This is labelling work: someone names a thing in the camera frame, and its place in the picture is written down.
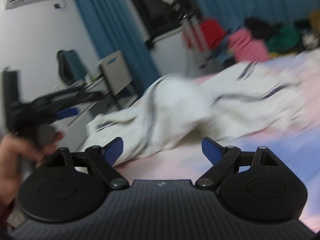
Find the white garment steamer stand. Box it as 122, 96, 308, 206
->
162, 0, 209, 53

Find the blue curtain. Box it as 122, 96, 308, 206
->
75, 0, 160, 95
197, 0, 319, 29

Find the wavy vanity mirror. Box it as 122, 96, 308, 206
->
56, 50, 87, 86

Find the black garment pile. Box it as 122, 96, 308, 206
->
245, 18, 283, 41

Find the white zip hoodie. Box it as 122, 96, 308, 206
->
84, 62, 308, 164

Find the white and black chair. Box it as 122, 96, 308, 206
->
99, 50, 139, 109

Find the brown paper bag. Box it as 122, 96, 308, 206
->
309, 9, 320, 30

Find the right blue curtain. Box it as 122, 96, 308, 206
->
197, 0, 319, 29

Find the red garment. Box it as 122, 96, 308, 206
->
183, 18, 230, 51

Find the left blue curtain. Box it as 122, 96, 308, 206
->
75, 0, 160, 95

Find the pastel tie-dye bed sheet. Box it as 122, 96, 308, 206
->
116, 49, 319, 232

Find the dark window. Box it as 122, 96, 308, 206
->
132, 0, 199, 40

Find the person's left hand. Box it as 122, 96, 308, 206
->
1, 132, 63, 206

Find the green garment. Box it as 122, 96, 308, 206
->
266, 26, 304, 54

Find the pink garment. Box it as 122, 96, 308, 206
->
227, 28, 270, 62

